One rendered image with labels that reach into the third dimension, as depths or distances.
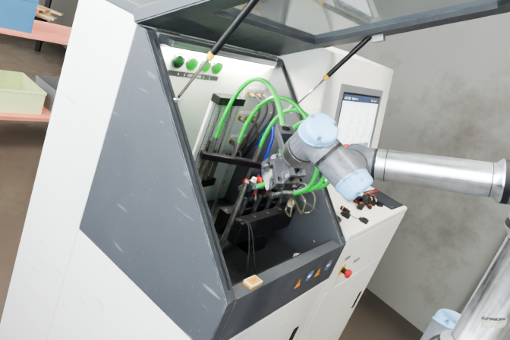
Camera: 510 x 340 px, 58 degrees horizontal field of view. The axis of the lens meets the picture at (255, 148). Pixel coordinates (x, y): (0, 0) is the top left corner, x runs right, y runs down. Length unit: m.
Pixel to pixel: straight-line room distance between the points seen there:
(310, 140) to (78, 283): 0.95
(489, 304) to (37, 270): 1.40
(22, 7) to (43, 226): 2.02
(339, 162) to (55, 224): 1.03
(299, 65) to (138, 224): 0.87
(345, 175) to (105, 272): 0.82
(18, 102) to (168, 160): 2.59
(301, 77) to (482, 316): 1.08
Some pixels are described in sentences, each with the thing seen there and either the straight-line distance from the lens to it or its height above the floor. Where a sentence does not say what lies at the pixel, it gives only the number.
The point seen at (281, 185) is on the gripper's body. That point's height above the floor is 1.24.
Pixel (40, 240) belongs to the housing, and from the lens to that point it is 1.75.
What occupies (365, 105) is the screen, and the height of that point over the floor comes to 1.37.
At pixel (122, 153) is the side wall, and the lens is 1.35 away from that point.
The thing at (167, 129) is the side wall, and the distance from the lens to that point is 1.21.
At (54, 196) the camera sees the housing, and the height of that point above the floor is 0.82.
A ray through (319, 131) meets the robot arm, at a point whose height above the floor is 1.43.
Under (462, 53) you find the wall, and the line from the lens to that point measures 3.33.
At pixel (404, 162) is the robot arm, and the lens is 1.08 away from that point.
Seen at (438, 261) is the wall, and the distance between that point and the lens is 3.38.
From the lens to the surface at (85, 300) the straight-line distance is 1.59.
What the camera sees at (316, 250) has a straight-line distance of 1.58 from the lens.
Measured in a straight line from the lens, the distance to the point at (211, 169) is 1.74.
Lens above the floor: 1.63
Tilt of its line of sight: 17 degrees down
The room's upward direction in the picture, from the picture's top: 22 degrees clockwise
